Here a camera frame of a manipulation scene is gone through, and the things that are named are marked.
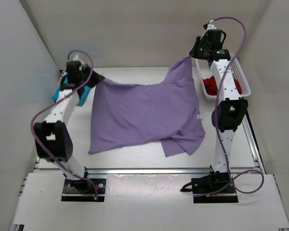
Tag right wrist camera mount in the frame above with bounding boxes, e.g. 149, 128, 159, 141
203, 20, 216, 30

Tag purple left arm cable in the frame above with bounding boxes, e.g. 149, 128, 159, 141
30, 50, 99, 198

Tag red t shirt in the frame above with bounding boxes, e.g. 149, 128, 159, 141
203, 76, 242, 96

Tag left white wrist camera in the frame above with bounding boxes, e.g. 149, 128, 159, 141
72, 53, 83, 63

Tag teal t shirt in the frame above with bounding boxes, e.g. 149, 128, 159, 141
51, 72, 91, 106

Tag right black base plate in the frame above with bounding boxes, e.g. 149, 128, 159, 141
180, 175, 238, 204

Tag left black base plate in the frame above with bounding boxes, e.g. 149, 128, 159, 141
61, 175, 106, 202

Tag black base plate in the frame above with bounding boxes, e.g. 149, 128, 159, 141
180, 175, 238, 204
61, 175, 106, 202

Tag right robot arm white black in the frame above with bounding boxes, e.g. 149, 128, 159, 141
189, 28, 248, 193

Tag lavender t shirt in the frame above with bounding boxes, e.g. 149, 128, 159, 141
89, 57, 205, 157

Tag white plastic basket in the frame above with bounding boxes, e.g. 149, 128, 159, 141
195, 58, 251, 103

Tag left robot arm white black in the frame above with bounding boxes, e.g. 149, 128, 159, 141
33, 60, 105, 193

